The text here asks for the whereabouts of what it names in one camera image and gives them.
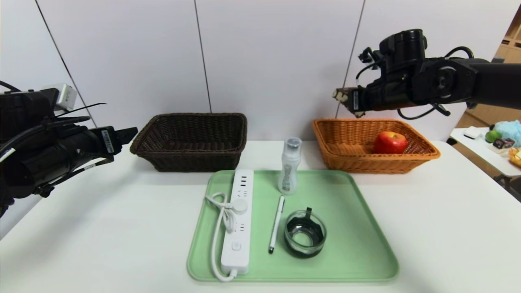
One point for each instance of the clear plastic bottle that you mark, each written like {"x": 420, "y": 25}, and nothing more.
{"x": 288, "y": 171}

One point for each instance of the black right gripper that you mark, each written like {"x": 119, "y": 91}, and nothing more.
{"x": 355, "y": 100}

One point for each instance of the light blue fluffy cloth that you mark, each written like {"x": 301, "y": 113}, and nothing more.
{"x": 511, "y": 131}

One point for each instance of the light green plastic tray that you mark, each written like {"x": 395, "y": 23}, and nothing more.
{"x": 325, "y": 264}

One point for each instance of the dark brown wicker basket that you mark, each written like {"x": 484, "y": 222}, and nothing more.
{"x": 191, "y": 162}

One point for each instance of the chocolate blueberry cake slice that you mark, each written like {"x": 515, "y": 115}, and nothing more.
{"x": 338, "y": 95}

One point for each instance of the red apple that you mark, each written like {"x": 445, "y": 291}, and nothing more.
{"x": 390, "y": 143}

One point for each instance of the yellow wicker bowl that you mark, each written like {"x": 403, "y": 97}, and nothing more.
{"x": 516, "y": 158}

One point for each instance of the white side table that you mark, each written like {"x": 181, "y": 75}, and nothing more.
{"x": 476, "y": 150}

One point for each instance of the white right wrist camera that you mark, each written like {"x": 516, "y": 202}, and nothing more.
{"x": 368, "y": 55}

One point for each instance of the small white box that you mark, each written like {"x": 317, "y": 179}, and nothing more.
{"x": 472, "y": 133}

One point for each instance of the white power strip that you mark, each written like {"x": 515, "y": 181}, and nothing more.
{"x": 237, "y": 252}

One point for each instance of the white stylus pen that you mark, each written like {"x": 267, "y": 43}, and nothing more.
{"x": 276, "y": 224}

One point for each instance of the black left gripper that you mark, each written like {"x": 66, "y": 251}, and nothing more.
{"x": 108, "y": 141}

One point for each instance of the orange wicker basket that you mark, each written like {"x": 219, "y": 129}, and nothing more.
{"x": 354, "y": 162}

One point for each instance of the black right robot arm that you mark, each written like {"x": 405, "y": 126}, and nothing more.
{"x": 488, "y": 81}

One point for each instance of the green round fruit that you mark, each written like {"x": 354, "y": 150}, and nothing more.
{"x": 491, "y": 137}

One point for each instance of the small black red item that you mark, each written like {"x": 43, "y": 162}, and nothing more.
{"x": 503, "y": 143}

